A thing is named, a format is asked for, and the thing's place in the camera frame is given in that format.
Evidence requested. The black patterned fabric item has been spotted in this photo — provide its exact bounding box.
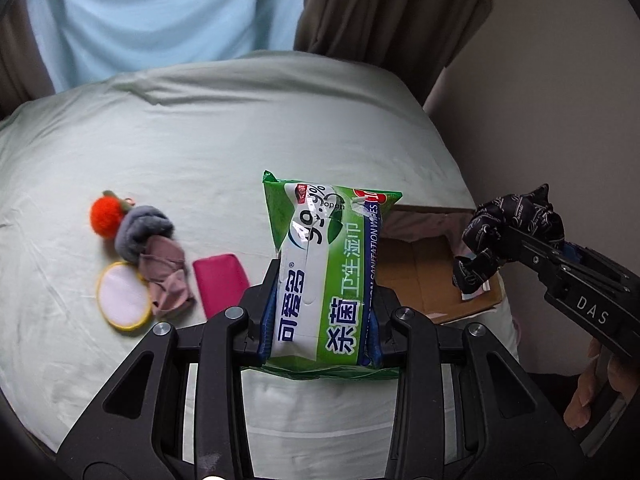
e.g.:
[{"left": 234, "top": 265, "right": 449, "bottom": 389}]
[{"left": 452, "top": 183, "right": 565, "bottom": 294}]

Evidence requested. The round white yellow-rimmed pad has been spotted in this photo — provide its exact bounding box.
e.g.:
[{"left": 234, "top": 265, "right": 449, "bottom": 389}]
[{"left": 96, "top": 261, "right": 152, "bottom": 332}]

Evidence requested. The pink fabric mask pouch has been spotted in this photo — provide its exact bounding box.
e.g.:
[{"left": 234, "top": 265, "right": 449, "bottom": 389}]
[{"left": 138, "top": 235, "right": 194, "bottom": 318}]

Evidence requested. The magenta leather pouch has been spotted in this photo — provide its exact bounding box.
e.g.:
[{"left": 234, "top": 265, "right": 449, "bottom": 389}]
[{"left": 193, "top": 254, "right": 250, "bottom": 318}]

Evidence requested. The green wet wipes pack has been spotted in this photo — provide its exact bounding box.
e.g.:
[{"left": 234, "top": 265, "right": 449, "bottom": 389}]
[{"left": 260, "top": 172, "right": 402, "bottom": 380}]

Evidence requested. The grey fluffy plush item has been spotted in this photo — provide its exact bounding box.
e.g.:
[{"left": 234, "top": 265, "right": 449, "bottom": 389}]
[{"left": 114, "top": 205, "right": 175, "bottom": 264}]

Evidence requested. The orange plush fruit toy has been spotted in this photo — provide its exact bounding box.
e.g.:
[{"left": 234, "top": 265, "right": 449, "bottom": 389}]
[{"left": 89, "top": 190, "right": 136, "bottom": 240}]

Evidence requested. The person's right hand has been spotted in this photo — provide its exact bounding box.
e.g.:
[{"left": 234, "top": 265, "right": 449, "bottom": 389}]
[{"left": 563, "top": 338, "right": 639, "bottom": 430}]

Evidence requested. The pink cardboard box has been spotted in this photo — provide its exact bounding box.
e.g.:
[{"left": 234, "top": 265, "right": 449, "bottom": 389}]
[{"left": 376, "top": 205, "right": 506, "bottom": 324}]

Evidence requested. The brown curtain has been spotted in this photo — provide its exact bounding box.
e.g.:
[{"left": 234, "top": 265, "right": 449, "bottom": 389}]
[{"left": 294, "top": 0, "right": 491, "bottom": 103}]

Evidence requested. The light blue hanging cloth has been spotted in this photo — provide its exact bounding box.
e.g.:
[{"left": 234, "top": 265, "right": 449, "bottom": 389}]
[{"left": 26, "top": 0, "right": 304, "bottom": 92}]

